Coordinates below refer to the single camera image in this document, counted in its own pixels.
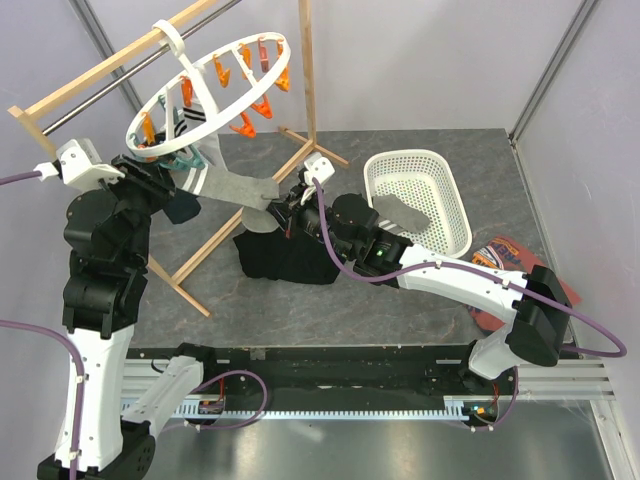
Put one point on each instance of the wooden drying rack frame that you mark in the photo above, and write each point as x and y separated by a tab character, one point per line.
309	144

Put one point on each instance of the white slotted cable duct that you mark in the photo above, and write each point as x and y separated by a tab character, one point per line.
193	409

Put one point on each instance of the white sock black stripes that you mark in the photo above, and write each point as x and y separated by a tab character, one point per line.
193	116

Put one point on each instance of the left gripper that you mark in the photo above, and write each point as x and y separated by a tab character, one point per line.
146	175

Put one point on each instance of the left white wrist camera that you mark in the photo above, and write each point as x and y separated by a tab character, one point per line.
79	166

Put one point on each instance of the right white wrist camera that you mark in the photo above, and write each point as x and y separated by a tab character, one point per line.
316	167

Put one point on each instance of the grey sock with white stripes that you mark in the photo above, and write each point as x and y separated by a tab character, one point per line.
396	217

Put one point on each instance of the dark navy sock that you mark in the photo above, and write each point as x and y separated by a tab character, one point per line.
182	207

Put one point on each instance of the metal rack rod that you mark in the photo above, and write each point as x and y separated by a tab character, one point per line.
99	72

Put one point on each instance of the red printed t-shirt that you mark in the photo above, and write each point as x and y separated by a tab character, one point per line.
504	253

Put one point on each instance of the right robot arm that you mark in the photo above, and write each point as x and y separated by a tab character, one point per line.
532	306

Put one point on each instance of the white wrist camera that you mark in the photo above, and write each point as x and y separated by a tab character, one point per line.
79	166
316	167

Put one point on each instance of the black folded garment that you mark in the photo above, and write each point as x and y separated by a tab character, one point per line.
273	256

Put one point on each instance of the white round clip hanger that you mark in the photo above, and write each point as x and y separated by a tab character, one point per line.
263	60

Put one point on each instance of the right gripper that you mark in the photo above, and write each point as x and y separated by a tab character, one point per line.
289	209

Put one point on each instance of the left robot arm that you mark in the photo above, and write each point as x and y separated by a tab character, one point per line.
108	229

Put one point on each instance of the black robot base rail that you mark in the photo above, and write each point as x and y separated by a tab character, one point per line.
333	378

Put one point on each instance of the white perforated laundry basket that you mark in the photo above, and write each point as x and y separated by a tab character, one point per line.
423	180

